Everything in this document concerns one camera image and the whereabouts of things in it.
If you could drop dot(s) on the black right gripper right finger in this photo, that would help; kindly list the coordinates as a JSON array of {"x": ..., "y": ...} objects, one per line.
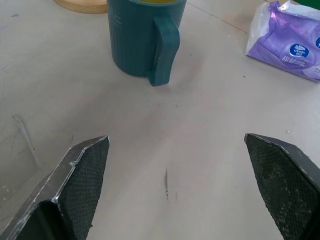
[{"x": 282, "y": 185}]

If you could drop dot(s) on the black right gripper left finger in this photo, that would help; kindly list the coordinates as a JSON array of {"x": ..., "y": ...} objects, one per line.
[{"x": 75, "y": 185}]

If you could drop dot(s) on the teal plastic mug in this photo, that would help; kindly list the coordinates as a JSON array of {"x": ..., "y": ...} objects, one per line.
[{"x": 136, "y": 37}]

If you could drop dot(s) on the round wooden board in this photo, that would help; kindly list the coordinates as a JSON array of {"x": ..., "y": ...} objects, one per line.
[{"x": 82, "y": 6}]

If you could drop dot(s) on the purple tissue pack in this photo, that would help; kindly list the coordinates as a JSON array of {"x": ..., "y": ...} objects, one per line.
[{"x": 287, "y": 42}]

